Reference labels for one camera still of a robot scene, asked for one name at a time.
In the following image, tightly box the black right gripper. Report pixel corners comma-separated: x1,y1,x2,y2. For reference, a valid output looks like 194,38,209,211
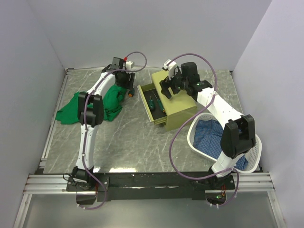
160,68,188,100

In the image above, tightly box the stubby green screwdriver orange cap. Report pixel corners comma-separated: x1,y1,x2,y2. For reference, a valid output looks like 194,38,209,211
128,90,134,97

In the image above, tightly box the long green screwdriver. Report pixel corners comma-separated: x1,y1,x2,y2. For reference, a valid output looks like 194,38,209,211
153,93,165,113

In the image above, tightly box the short green screwdriver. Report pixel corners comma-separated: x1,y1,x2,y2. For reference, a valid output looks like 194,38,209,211
148,96,155,111

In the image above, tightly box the yellow-green metal tool chest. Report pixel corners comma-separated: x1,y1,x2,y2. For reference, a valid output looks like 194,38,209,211
138,70,197,131

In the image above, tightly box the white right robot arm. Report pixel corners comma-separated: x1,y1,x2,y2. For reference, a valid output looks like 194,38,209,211
160,59,256,190

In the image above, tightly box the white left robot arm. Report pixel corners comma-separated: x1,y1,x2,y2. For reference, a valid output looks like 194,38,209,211
68,57,135,191

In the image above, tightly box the green cloth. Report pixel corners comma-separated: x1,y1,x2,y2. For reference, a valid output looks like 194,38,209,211
55,85,127,125

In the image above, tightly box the blue checkered shirt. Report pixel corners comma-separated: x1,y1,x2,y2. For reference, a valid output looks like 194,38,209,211
192,119,249,171

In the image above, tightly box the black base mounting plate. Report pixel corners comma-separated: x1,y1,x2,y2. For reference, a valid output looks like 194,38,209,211
66,172,236,202

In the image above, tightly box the white plastic laundry basket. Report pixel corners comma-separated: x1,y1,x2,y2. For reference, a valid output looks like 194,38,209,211
187,113,262,173

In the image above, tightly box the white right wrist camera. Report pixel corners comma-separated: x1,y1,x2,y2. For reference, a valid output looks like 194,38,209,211
162,59,177,80

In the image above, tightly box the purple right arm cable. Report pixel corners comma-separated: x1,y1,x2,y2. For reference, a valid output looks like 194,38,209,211
169,53,240,209

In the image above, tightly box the aluminium frame rail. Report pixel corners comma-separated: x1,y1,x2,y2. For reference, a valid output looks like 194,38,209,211
13,154,98,228

